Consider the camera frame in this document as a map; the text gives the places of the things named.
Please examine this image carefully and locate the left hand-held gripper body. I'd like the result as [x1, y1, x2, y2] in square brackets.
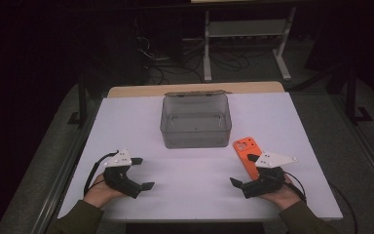
[102, 148, 143, 200]

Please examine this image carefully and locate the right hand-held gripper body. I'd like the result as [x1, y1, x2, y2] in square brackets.
[242, 150, 298, 200]

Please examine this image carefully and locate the orange phone case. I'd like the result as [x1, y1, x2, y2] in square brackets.
[232, 136, 264, 181]

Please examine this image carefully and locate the clear grey lidded box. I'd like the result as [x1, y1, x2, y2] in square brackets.
[160, 90, 234, 150]

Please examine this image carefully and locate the person's right hand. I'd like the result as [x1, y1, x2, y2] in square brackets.
[258, 175, 304, 212]

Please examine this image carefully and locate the person's left hand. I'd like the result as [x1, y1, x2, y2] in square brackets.
[83, 173, 128, 210]

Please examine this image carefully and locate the black metal stand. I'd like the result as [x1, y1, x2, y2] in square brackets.
[66, 72, 89, 129]
[346, 64, 374, 126]

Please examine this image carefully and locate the white metal stand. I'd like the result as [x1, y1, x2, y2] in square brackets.
[203, 6, 297, 83]

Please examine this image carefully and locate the left hand-held gripper cable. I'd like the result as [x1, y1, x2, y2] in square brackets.
[83, 149, 120, 197]

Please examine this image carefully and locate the hand-held gripper cable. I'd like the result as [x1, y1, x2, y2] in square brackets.
[281, 171, 359, 234]
[83, 149, 120, 197]

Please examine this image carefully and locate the right hand-held gripper cable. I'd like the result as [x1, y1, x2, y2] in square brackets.
[281, 171, 359, 234]

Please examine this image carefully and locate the metal frame rail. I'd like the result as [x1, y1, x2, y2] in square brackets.
[332, 94, 374, 193]
[28, 106, 99, 234]

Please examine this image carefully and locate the tangle of black floor cables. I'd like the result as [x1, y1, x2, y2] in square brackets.
[135, 34, 251, 86]

